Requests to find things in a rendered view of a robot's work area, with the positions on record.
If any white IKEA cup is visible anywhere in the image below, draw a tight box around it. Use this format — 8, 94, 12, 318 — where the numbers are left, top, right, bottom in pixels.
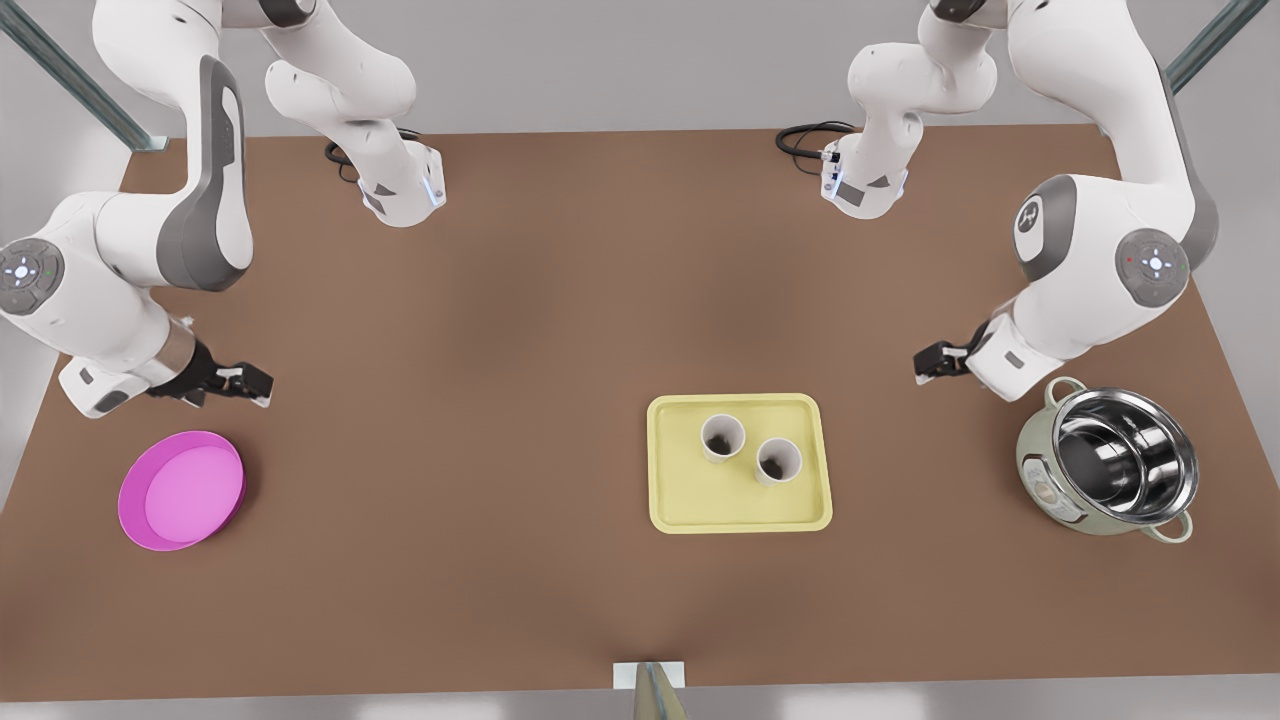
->
700, 414, 747, 465
755, 437, 803, 488

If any yellow rectangular tray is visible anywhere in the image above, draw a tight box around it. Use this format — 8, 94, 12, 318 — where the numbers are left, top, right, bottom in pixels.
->
646, 393, 834, 535

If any pink round bowl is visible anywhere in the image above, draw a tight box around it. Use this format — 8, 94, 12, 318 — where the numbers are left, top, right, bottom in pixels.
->
118, 431, 247, 552

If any pale green steel pot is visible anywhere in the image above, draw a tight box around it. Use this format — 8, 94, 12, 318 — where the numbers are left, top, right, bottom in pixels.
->
1016, 377, 1199, 544

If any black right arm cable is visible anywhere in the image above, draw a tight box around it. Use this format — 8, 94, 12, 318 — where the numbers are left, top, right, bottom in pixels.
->
325, 128, 423, 185

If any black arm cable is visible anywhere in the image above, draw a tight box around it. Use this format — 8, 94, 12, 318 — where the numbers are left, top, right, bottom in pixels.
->
325, 128, 423, 185
775, 121, 859, 161

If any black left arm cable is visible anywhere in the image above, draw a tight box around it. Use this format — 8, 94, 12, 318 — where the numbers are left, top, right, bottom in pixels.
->
775, 121, 859, 161

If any silver frame post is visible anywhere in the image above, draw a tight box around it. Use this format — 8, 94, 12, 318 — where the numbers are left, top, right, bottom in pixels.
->
1166, 0, 1269, 95
613, 660, 688, 720
0, 0, 169, 153

